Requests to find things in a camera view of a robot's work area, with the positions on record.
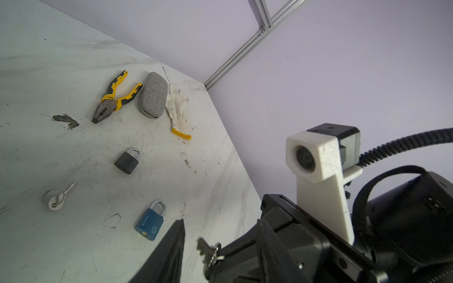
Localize blue padlock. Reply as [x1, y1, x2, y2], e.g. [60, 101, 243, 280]
[134, 200, 166, 241]

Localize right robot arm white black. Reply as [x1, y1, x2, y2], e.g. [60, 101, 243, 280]
[205, 166, 453, 283]

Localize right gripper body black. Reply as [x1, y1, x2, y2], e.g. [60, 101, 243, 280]
[208, 195, 388, 283]

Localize small black padlock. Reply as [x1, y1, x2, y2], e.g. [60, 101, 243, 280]
[114, 147, 142, 175]

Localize silver key bunch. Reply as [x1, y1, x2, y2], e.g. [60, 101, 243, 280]
[197, 237, 225, 281]

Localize yellow black pliers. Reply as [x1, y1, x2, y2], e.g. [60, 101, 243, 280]
[92, 70, 143, 124]

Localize aluminium frame rail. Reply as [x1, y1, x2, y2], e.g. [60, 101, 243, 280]
[204, 0, 305, 90]

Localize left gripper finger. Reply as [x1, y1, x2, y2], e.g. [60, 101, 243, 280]
[129, 219, 185, 283]

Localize silver key with ring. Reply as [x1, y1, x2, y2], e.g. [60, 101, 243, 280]
[41, 182, 77, 211]

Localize grey fabric case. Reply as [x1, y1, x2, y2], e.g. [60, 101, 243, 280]
[138, 72, 168, 119]

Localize white work glove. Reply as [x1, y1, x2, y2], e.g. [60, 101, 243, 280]
[166, 84, 192, 140]

